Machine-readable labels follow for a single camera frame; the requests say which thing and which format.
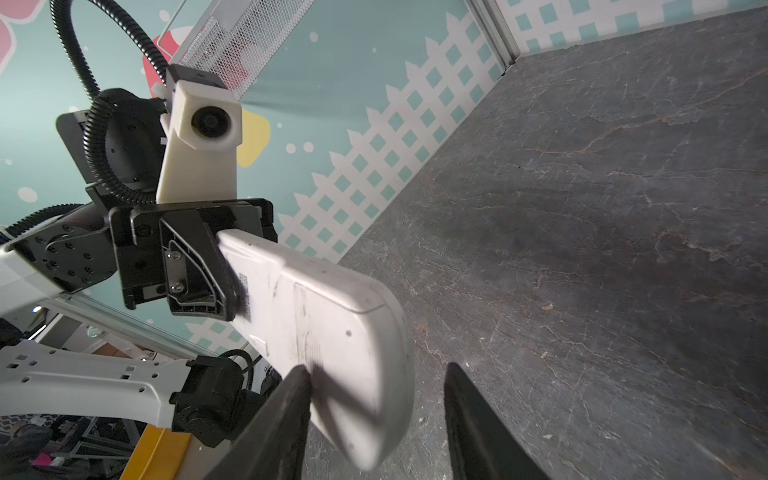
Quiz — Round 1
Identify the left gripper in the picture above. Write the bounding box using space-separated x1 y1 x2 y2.
109 198 278 321

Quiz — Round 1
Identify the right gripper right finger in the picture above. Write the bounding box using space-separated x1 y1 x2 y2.
444 362 548 480

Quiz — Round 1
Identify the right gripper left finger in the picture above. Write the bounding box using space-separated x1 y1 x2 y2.
205 365 312 480

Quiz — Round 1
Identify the white remote control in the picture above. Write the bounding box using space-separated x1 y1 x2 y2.
217 229 415 471

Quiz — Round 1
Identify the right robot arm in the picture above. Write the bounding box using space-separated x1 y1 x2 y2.
1 340 544 479

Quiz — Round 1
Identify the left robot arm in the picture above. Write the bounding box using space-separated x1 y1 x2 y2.
1 81 276 322

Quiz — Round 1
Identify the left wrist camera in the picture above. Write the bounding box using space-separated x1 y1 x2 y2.
155 64 243 204

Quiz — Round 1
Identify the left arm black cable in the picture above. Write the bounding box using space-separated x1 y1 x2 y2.
0 0 172 241

